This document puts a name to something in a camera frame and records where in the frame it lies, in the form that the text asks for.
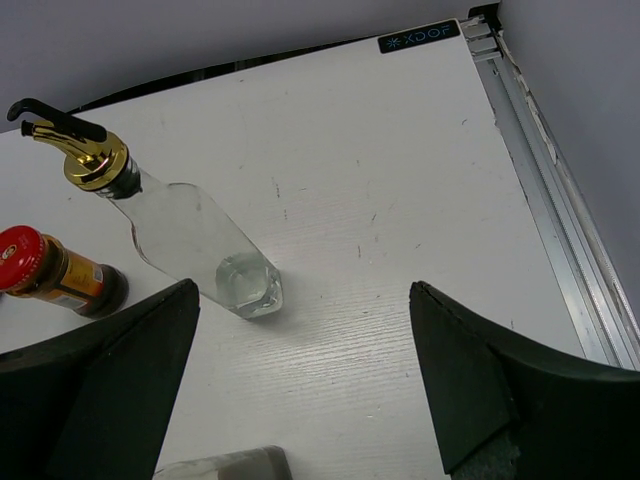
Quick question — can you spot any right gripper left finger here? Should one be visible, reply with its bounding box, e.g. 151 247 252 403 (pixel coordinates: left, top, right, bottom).
1 279 200 479

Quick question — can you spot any red lid sauce jar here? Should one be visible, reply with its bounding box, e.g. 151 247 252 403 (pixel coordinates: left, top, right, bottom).
1 225 129 319

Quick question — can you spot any clear oil bottle gold spout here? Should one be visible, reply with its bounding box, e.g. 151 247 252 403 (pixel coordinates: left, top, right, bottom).
7 98 283 320

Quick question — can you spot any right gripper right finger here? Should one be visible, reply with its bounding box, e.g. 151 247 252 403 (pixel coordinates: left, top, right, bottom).
410 282 639 479

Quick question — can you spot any aluminium table rail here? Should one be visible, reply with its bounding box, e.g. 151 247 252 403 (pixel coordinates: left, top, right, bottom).
461 5 639 370

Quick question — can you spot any dark sauce bottle gold spout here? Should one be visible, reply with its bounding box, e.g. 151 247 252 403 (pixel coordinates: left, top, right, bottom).
152 445 293 480

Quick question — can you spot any blue logo sticker right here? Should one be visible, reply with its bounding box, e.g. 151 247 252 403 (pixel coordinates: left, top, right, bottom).
377 20 461 54

